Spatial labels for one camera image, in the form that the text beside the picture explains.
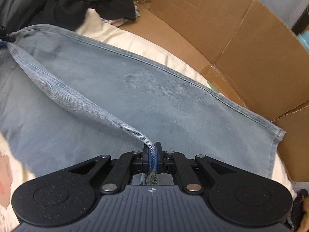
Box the blue denim pants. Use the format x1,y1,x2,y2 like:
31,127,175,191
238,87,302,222
0,24,287,187

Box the dark grey pillow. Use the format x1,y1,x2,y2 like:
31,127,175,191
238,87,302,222
1,0,47,33

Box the black garment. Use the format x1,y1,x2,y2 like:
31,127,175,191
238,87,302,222
26,0,136,31

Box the cream bear print bedsheet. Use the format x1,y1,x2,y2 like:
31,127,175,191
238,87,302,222
0,8,298,232

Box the brown cardboard sheet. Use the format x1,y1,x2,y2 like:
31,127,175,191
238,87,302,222
125,0,308,182

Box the brown cushion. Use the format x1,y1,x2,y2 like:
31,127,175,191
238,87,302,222
296,197,309,232

